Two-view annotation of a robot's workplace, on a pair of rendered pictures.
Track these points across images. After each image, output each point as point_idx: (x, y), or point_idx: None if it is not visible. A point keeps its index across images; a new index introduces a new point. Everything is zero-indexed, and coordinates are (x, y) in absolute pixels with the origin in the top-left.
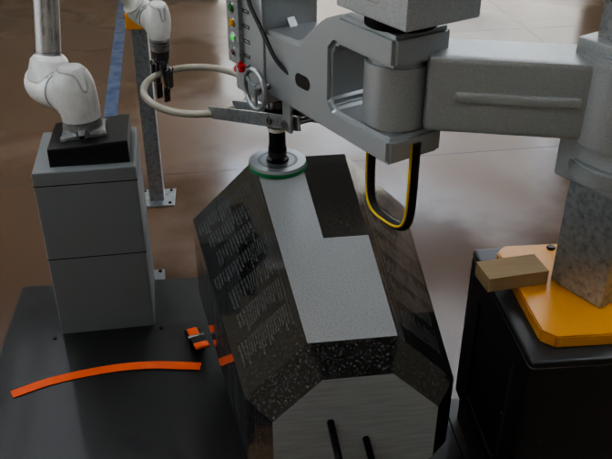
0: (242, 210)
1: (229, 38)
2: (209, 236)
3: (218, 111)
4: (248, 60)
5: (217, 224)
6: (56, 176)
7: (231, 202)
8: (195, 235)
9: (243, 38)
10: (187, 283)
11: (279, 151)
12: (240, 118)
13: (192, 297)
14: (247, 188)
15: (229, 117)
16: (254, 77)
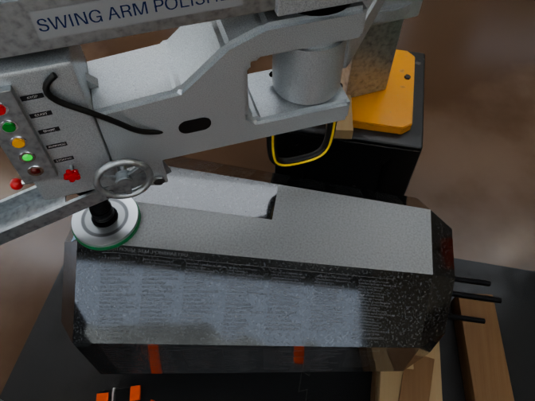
0: (154, 280)
1: (18, 161)
2: (137, 329)
3: None
4: (67, 162)
5: (130, 315)
6: None
7: (118, 288)
8: (91, 348)
9: (47, 145)
10: (13, 390)
11: (111, 208)
12: (40, 224)
13: (41, 388)
14: (120, 263)
15: (12, 236)
16: (89, 171)
